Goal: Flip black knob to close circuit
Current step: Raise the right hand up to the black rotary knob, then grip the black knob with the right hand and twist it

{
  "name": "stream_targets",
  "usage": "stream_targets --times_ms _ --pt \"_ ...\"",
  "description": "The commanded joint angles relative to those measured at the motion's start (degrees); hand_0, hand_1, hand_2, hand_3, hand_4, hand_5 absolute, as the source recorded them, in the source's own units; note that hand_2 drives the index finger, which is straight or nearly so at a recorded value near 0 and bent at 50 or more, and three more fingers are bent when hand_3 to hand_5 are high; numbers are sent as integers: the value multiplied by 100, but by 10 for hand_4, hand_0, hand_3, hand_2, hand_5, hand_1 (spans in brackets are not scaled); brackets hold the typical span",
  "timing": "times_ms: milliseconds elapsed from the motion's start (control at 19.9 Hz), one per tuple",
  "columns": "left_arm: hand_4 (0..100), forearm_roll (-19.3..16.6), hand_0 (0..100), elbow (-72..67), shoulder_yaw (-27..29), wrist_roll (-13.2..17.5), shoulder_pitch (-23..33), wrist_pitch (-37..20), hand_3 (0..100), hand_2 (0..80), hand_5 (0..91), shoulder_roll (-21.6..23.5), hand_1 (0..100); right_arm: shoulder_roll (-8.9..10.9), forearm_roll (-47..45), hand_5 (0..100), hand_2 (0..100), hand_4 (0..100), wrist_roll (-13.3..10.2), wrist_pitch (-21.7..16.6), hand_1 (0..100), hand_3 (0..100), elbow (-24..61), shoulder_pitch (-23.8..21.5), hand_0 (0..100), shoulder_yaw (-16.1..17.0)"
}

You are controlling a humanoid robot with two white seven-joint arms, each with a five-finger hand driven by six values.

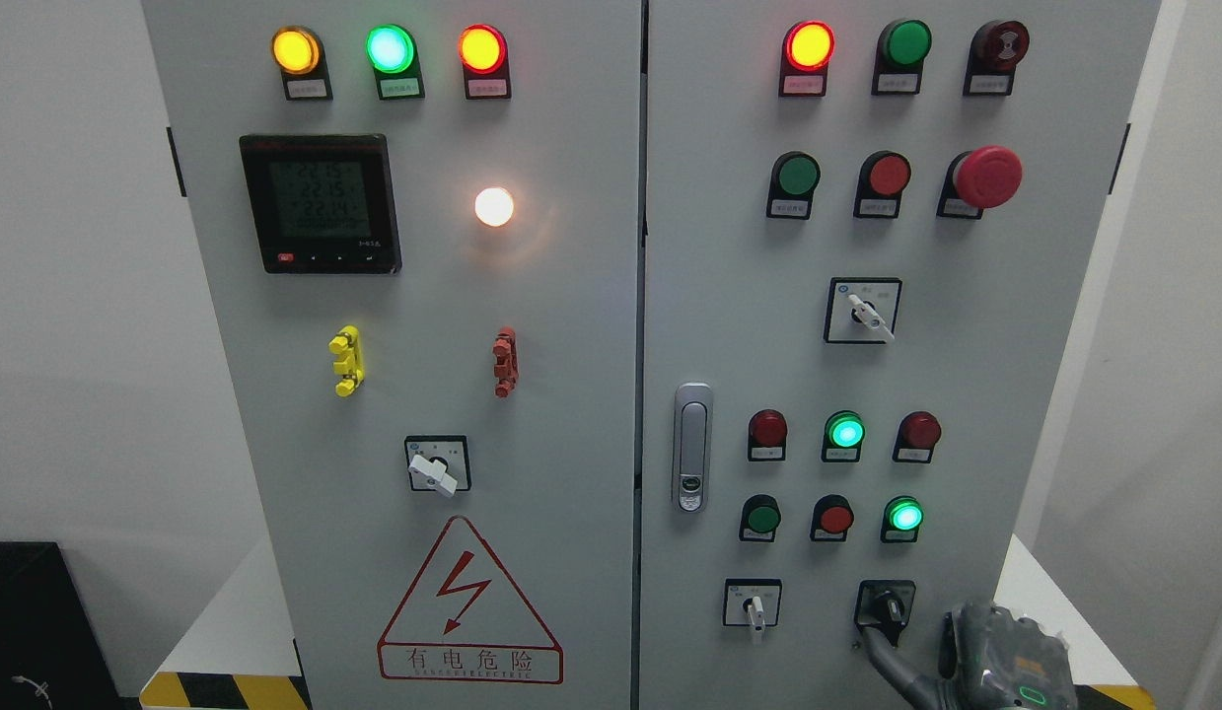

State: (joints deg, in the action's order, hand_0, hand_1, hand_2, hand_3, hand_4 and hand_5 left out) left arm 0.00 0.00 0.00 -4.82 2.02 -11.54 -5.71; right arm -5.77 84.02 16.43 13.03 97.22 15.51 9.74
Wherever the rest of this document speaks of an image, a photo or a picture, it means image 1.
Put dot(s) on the dark red buzzer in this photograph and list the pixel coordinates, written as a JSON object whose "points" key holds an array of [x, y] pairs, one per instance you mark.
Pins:
{"points": [[995, 50]]}

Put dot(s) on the red terminal connector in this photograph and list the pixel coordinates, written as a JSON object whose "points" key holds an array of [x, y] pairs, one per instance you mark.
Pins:
{"points": [[506, 366]]}

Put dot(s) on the dark red indicator light right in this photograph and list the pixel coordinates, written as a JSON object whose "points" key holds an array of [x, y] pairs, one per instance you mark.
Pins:
{"points": [[919, 433]]}

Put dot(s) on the dark red indicator light left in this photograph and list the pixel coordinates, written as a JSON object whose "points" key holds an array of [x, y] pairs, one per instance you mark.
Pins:
{"points": [[768, 432]]}

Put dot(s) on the black box lower left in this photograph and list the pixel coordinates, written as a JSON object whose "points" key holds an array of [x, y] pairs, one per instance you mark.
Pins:
{"points": [[49, 658]]}

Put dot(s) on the dark red indicator light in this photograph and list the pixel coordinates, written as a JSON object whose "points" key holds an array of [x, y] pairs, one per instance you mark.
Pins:
{"points": [[919, 433], [768, 432]]}

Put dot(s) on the red push button upper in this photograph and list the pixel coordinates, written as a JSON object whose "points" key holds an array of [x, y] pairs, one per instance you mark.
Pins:
{"points": [[882, 179]]}

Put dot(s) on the red-orange indicator light left door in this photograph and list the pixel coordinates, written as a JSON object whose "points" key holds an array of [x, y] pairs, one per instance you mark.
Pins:
{"points": [[483, 52]]}

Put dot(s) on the grey cabinet door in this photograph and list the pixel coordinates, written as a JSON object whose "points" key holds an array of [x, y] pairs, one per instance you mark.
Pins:
{"points": [[739, 302], [552, 465]]}

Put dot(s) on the green lit push button lower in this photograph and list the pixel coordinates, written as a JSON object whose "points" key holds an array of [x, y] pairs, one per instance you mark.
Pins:
{"points": [[901, 520]]}

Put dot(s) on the red push button lower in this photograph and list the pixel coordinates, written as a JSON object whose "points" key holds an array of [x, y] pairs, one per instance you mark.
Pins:
{"points": [[832, 519]]}

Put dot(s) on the grey left cabinet door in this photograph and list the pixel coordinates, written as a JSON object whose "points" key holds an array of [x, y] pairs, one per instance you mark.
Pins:
{"points": [[552, 465]]}

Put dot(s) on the red emergency stop button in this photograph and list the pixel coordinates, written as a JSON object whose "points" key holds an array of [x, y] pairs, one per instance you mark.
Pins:
{"points": [[986, 177]]}

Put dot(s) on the red electrical hazard warning sticker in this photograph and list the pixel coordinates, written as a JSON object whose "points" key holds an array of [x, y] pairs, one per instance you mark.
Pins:
{"points": [[464, 618]]}

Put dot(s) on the silver door latch handle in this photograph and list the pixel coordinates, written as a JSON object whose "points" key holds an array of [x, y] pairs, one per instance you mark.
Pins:
{"points": [[692, 413]]}

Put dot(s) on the white selector switch upper right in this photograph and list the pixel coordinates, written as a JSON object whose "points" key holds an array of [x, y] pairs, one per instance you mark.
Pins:
{"points": [[862, 310]]}

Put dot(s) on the grey right cabinet door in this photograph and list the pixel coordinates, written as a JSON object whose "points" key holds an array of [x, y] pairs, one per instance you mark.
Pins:
{"points": [[739, 302]]}

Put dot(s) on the red push button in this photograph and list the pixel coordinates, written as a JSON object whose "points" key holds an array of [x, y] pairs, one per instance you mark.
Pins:
{"points": [[832, 519], [882, 179]]}

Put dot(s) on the green indicator light top right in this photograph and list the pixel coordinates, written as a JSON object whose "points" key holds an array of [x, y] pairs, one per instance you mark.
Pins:
{"points": [[900, 52]]}

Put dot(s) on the white selector switch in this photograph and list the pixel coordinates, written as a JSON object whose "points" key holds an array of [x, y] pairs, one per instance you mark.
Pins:
{"points": [[862, 310], [753, 602]]}

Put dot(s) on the black rotary knob switch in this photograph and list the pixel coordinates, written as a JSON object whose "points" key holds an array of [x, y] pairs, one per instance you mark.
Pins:
{"points": [[885, 605]]}

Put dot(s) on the green push button upper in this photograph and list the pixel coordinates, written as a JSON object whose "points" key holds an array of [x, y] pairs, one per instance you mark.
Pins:
{"points": [[794, 177]]}

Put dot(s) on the white selector switch lower right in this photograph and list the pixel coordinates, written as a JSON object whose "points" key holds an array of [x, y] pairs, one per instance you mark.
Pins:
{"points": [[753, 602]]}

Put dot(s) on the red lit indicator light right door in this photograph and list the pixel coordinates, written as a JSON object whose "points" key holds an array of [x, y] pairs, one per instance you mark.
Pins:
{"points": [[806, 51]]}

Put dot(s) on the black digital power meter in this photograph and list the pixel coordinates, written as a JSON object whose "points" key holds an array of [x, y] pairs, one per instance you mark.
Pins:
{"points": [[322, 203]]}

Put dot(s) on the white glowing indicator lamp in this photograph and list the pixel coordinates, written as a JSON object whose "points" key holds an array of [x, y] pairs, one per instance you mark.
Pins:
{"points": [[494, 206]]}

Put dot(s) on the green lit indicator light top-left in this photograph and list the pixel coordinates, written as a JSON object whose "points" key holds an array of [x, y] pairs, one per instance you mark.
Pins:
{"points": [[396, 66]]}

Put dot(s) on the white selector switch left door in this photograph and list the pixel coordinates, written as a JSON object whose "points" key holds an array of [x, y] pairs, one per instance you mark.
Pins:
{"points": [[438, 463]]}

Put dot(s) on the yellow indicator light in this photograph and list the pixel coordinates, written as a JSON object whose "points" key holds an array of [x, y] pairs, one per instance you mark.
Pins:
{"points": [[298, 53]]}

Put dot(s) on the green lit indicator light middle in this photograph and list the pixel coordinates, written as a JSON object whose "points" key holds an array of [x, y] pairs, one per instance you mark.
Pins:
{"points": [[843, 437]]}

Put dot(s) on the yellow terminal connector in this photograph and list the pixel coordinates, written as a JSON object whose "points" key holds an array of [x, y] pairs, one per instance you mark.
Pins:
{"points": [[345, 348]]}

